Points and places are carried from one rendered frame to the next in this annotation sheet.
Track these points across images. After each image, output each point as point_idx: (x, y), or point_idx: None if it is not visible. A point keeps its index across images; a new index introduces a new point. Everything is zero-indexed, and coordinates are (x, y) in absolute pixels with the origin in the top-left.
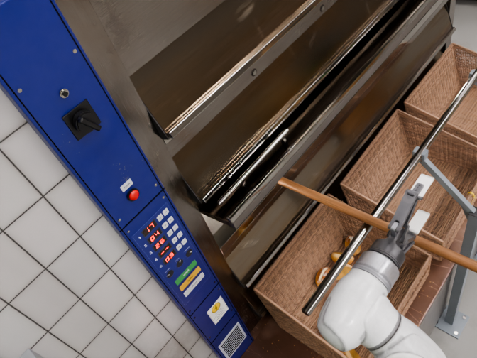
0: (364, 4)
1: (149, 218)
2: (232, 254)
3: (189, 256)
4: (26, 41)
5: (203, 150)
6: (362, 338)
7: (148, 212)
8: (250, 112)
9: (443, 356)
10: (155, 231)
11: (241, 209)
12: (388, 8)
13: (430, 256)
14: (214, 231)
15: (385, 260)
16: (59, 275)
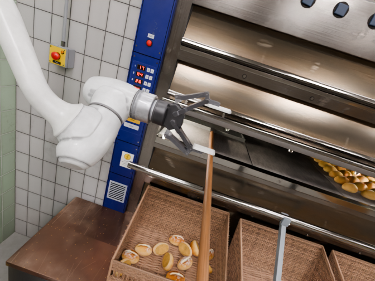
0: (346, 136)
1: (145, 63)
2: (159, 154)
3: None
4: None
5: (191, 78)
6: (91, 92)
7: (147, 60)
8: (226, 93)
9: (89, 143)
10: (141, 73)
11: (171, 101)
12: (362, 156)
13: None
14: None
15: (152, 96)
16: (105, 40)
